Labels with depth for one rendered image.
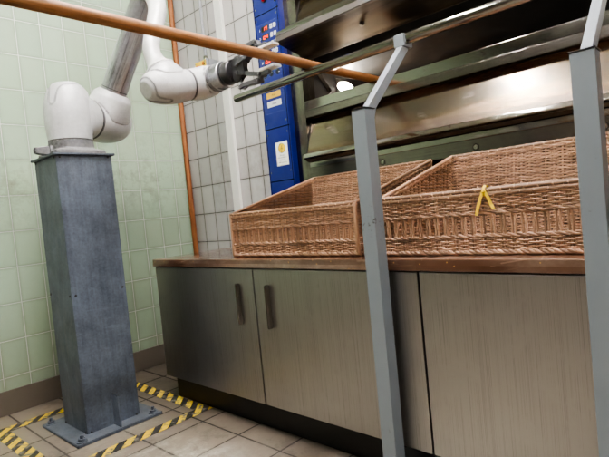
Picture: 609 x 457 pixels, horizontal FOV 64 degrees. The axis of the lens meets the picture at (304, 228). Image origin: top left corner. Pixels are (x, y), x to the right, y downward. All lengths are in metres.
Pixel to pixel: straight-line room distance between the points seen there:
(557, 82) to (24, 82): 2.08
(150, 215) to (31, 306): 0.70
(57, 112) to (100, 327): 0.78
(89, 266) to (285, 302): 0.76
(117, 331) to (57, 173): 0.60
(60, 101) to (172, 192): 0.94
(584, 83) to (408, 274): 0.55
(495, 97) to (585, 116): 0.73
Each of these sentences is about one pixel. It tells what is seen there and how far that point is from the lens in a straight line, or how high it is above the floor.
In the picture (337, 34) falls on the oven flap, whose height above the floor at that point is 1.38.
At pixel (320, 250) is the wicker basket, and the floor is 0.60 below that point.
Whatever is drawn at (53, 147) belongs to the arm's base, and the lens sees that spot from 1.97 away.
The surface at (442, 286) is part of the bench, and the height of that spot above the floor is 0.51.
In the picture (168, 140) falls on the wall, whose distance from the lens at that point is 2.75.
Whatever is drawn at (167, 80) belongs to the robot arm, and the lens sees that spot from 1.63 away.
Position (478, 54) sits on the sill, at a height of 1.16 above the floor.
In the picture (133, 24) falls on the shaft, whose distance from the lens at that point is 1.28.
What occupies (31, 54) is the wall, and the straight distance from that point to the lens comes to 2.55.
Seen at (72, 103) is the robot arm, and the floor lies 1.18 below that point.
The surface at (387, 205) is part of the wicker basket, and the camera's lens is 1.28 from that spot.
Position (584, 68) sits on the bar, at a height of 0.92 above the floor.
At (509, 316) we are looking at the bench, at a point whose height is 0.46.
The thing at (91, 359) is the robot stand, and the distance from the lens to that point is 1.94.
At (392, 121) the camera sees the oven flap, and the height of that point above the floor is 1.02.
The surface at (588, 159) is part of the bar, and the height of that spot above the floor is 0.76.
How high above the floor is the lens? 0.72
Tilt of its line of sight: 2 degrees down
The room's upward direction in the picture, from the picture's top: 6 degrees counter-clockwise
